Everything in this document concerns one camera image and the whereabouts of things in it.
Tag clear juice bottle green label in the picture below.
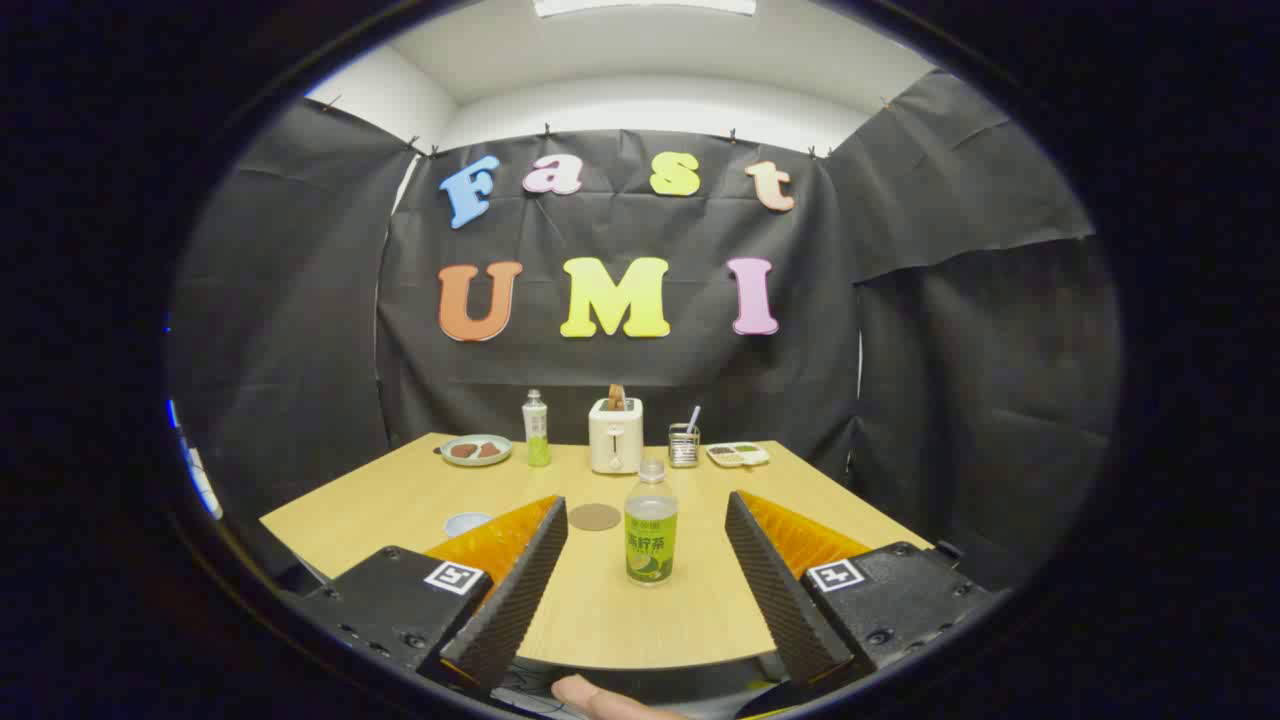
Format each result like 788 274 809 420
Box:
624 458 679 587

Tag white toaster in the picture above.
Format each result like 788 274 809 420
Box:
588 397 644 475

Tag grey round plate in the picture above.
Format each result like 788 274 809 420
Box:
440 434 513 468

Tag wooden table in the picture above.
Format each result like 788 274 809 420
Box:
259 432 931 671

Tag slim white green bottle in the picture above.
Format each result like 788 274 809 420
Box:
522 389 552 468

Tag ceiling light panel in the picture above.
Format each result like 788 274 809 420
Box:
533 0 758 18

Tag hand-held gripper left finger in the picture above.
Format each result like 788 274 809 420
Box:
295 493 569 696

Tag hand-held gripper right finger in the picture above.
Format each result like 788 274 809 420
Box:
725 490 1003 693

